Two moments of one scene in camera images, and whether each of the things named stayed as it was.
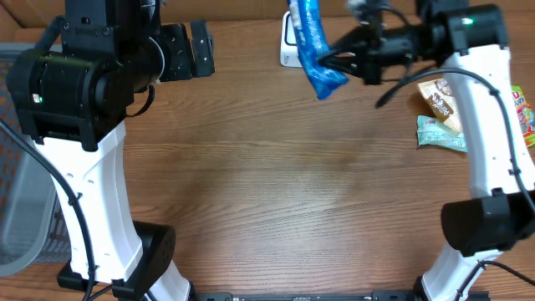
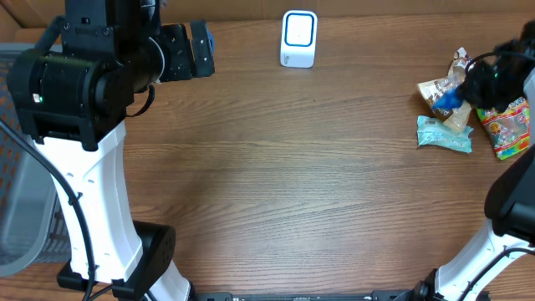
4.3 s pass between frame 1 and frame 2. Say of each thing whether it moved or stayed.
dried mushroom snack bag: stayed
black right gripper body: moved
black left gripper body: stayed
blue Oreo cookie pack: moved
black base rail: stayed
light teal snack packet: stayed
